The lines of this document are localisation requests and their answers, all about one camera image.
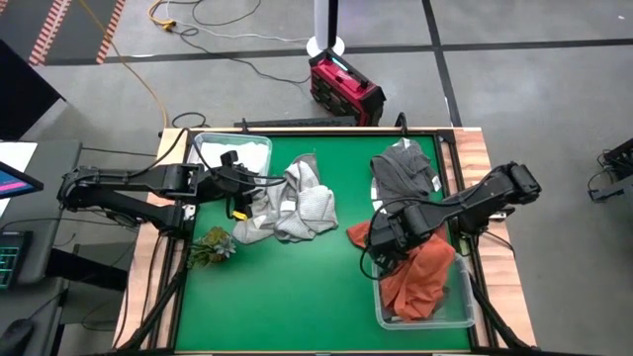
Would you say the white paper sheet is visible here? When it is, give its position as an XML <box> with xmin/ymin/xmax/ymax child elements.
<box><xmin>0</xmin><ymin>141</ymin><xmax>40</xmax><ymax>172</ymax></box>

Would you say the black table frame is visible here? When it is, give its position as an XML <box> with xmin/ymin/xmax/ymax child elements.
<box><xmin>167</xmin><ymin>129</ymin><xmax>479</xmax><ymax>353</ymax></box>

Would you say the white floor cable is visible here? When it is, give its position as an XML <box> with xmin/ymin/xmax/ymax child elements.
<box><xmin>165</xmin><ymin>0</ymin><xmax>311</xmax><ymax>44</ymax></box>

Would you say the black equipment with cables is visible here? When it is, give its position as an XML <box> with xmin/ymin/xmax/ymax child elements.
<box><xmin>587</xmin><ymin>137</ymin><xmax>633</xmax><ymax>204</ymax></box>

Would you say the long black bar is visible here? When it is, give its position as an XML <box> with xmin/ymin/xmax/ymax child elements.
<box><xmin>233</xmin><ymin>116</ymin><xmax>358</xmax><ymax>129</ymax></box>

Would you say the green succulent plant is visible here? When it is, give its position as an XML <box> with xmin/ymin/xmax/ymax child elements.
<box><xmin>187</xmin><ymin>225</ymin><xmax>237</xmax><ymax>271</ymax></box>

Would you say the black computer mouse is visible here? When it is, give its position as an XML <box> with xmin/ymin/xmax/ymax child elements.
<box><xmin>0</xmin><ymin>318</ymin><xmax>36</xmax><ymax>356</ymax></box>

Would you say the striped floor cable cover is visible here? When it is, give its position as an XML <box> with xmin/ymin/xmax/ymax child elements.
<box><xmin>0</xmin><ymin>0</ymin><xmax>128</xmax><ymax>68</ymax></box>

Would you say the orange towel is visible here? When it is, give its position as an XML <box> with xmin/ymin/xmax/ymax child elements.
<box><xmin>345</xmin><ymin>220</ymin><xmax>457</xmax><ymax>322</ymax></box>

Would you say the dark grey towel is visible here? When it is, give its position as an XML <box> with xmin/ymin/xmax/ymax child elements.
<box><xmin>369</xmin><ymin>136</ymin><xmax>442</xmax><ymax>215</ymax></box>

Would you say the black support strut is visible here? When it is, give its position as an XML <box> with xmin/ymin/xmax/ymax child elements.
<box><xmin>118</xmin><ymin>236</ymin><xmax>192</xmax><ymax>352</ymax></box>
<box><xmin>462</xmin><ymin>274</ymin><xmax>533</xmax><ymax>352</ymax></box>

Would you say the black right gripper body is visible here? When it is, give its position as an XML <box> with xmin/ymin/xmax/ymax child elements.
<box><xmin>366</xmin><ymin>205</ymin><xmax>424</xmax><ymax>271</ymax></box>

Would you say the grey desk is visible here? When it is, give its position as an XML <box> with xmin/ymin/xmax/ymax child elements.
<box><xmin>0</xmin><ymin>140</ymin><xmax>83</xmax><ymax>356</ymax></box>

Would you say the red power station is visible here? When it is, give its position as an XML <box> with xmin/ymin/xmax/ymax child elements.
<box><xmin>309</xmin><ymin>48</ymin><xmax>387</xmax><ymax>128</ymax></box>

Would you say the yellow extension cable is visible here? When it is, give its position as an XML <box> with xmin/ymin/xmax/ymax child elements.
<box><xmin>78</xmin><ymin>0</ymin><xmax>177</xmax><ymax>130</ymax></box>

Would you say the white floor stand pole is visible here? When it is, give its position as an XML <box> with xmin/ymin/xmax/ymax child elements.
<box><xmin>306</xmin><ymin>0</ymin><xmax>346</xmax><ymax>58</ymax></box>

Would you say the black floor cable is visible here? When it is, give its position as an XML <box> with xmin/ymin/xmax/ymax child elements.
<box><xmin>178</xmin><ymin>27</ymin><xmax>313</xmax><ymax>85</ymax></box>
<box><xmin>191</xmin><ymin>0</ymin><xmax>263</xmax><ymax>27</ymax></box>

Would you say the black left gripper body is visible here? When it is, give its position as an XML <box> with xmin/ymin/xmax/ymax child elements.
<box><xmin>212</xmin><ymin>165</ymin><xmax>261</xmax><ymax>202</ymax></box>

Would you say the monitor screen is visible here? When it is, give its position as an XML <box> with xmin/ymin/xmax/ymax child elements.
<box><xmin>0</xmin><ymin>160</ymin><xmax>45</xmax><ymax>202</ymax></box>

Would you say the coiled black cable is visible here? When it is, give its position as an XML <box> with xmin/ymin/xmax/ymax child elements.
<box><xmin>170</xmin><ymin>112</ymin><xmax>209</xmax><ymax>130</ymax></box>

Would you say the black cabinet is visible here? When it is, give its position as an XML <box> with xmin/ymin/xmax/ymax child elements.
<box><xmin>0</xmin><ymin>39</ymin><xmax>66</xmax><ymax>142</ymax></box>

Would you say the green table mat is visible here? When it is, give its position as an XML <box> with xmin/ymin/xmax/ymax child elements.
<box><xmin>175</xmin><ymin>133</ymin><xmax>472</xmax><ymax>353</ymax></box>

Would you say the backlit keyboard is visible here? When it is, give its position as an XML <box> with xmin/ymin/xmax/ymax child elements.
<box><xmin>0</xmin><ymin>229</ymin><xmax>32</xmax><ymax>291</ymax></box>

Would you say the clear plastic bin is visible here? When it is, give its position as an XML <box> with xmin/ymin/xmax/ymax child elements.
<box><xmin>371</xmin><ymin>249</ymin><xmax>477</xmax><ymax>331</ymax></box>
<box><xmin>189</xmin><ymin>132</ymin><xmax>274</xmax><ymax>177</ymax></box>

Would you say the grey waffle towel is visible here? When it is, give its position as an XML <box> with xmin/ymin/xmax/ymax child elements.
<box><xmin>274</xmin><ymin>152</ymin><xmax>340</xmax><ymax>243</ymax></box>

